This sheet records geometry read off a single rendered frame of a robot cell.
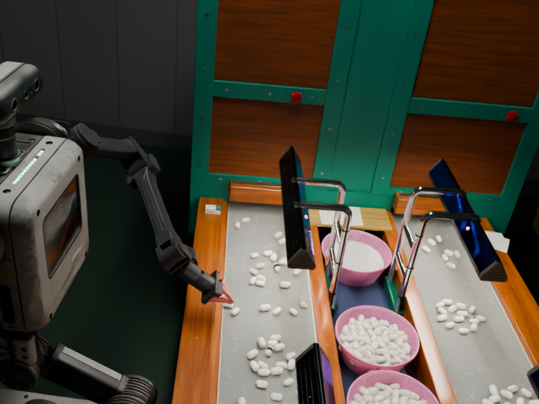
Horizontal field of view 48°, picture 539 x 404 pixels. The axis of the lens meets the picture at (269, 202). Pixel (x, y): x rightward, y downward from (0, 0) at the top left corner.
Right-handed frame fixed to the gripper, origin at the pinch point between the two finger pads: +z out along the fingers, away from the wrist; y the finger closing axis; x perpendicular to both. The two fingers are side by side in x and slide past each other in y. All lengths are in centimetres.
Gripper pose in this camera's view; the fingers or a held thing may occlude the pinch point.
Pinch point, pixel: (231, 300)
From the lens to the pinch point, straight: 191.3
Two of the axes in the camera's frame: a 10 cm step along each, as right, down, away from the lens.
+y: -0.3, -5.5, 8.4
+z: 7.1, 5.8, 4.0
